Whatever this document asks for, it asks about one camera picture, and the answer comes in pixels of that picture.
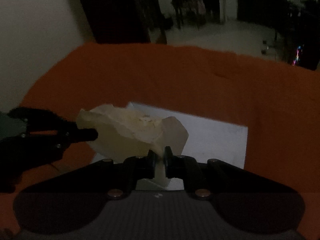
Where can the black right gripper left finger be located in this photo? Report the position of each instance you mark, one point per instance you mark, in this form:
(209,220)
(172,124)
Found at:
(140,171)

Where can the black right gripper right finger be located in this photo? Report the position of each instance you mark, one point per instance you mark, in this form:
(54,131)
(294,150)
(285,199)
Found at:
(179,169)

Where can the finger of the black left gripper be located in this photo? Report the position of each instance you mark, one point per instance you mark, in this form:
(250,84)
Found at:
(86,134)

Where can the white flat board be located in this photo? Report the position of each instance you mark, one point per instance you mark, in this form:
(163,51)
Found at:
(208,138)

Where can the red tablecloth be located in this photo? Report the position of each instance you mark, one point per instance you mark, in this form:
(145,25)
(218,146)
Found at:
(278,103)

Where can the dark wooden chair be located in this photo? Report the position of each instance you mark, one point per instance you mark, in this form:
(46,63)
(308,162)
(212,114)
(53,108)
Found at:
(185,2)

